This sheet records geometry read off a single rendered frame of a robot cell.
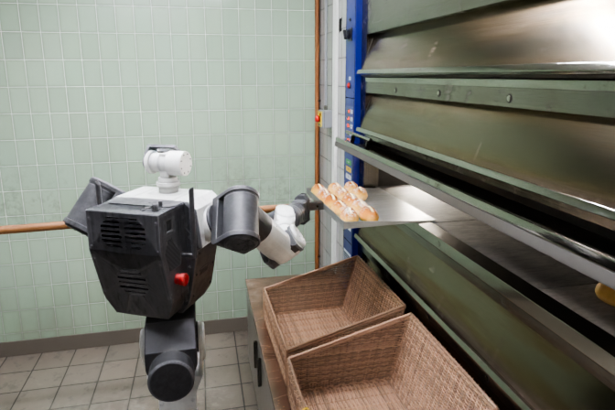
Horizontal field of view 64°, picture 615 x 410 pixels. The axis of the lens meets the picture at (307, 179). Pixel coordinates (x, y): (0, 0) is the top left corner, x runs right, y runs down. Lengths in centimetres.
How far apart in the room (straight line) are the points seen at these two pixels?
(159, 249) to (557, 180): 89
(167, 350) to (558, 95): 110
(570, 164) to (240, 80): 228
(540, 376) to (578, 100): 65
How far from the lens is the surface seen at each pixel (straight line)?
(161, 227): 118
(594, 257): 92
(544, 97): 123
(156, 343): 136
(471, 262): 152
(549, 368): 134
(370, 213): 178
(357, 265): 240
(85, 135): 317
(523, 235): 105
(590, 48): 112
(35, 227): 198
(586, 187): 111
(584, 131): 117
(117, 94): 312
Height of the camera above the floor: 171
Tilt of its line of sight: 12 degrees down
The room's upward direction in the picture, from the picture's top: straight up
